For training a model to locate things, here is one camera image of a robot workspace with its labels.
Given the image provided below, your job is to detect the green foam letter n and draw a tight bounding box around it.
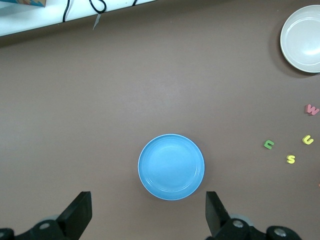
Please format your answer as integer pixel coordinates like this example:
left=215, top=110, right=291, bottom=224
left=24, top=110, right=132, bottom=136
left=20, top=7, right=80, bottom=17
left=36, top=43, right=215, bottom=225
left=263, top=139, right=276, bottom=151

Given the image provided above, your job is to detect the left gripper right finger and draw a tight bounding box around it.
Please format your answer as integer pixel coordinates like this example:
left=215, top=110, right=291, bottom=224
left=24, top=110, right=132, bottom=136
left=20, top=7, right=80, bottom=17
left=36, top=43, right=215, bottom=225
left=205, top=191, right=230, bottom=237

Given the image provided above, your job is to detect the beige plate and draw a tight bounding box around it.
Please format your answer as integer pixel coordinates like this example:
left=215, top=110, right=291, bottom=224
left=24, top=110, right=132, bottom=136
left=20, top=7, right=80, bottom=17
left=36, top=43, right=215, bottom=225
left=279, top=4, right=320, bottom=74

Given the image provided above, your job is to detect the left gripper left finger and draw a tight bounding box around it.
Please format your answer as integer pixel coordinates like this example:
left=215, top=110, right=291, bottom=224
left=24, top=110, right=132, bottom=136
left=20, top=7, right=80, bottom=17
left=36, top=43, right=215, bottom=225
left=57, top=191, right=93, bottom=240

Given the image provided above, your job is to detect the looped black floor cable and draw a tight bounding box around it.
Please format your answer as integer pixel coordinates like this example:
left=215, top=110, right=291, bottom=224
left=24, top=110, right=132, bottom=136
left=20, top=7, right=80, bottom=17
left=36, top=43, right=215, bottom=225
left=88, top=0, right=107, bottom=14

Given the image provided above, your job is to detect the patterned cardboard box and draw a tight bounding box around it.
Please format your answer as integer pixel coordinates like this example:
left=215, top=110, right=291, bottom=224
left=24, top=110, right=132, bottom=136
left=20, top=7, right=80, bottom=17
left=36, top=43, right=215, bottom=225
left=0, top=0, right=47, bottom=8

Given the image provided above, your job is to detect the blue plate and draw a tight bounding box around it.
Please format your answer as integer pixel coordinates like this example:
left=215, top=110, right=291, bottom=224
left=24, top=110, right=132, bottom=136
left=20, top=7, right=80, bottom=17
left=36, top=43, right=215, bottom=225
left=137, top=133, right=206, bottom=202

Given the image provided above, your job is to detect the pink foam letter w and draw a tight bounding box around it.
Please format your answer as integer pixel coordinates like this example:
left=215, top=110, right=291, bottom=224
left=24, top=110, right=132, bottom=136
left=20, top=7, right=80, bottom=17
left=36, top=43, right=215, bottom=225
left=304, top=103, right=320, bottom=117

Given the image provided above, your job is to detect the grey tape strip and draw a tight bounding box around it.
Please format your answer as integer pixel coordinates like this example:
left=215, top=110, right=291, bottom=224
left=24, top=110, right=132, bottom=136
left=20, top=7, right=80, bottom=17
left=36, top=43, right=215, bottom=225
left=92, top=12, right=102, bottom=31

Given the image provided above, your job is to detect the yellow foam letter u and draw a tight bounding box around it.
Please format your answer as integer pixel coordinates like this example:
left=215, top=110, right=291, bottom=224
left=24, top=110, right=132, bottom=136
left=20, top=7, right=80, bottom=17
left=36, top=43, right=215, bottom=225
left=301, top=134, right=315, bottom=146

